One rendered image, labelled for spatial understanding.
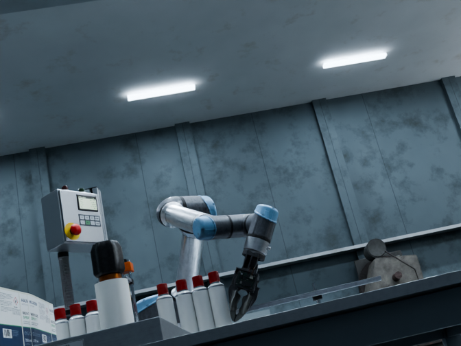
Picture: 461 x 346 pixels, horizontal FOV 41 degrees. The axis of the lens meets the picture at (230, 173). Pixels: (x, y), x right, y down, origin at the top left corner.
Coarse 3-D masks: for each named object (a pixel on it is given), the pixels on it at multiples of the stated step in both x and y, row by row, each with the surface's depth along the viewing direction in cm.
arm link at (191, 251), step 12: (192, 204) 231; (204, 204) 233; (192, 240) 235; (180, 252) 239; (192, 252) 237; (180, 264) 240; (192, 264) 238; (180, 276) 240; (192, 276) 240; (192, 288) 242
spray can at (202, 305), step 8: (192, 280) 191; (200, 280) 191; (200, 288) 189; (192, 296) 190; (200, 296) 188; (208, 296) 189; (200, 304) 187; (208, 304) 188; (200, 312) 186; (208, 312) 186; (200, 320) 186; (208, 320) 185; (200, 328) 185; (208, 328) 185
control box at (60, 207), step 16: (64, 192) 205; (80, 192) 211; (48, 208) 206; (64, 208) 203; (48, 224) 205; (64, 224) 200; (48, 240) 203; (64, 240) 199; (80, 240) 203; (96, 240) 208
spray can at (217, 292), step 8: (216, 272) 191; (216, 280) 189; (208, 288) 189; (216, 288) 188; (224, 288) 190; (216, 296) 187; (224, 296) 188; (216, 304) 186; (224, 304) 186; (216, 312) 186; (224, 312) 185; (216, 320) 185; (224, 320) 184
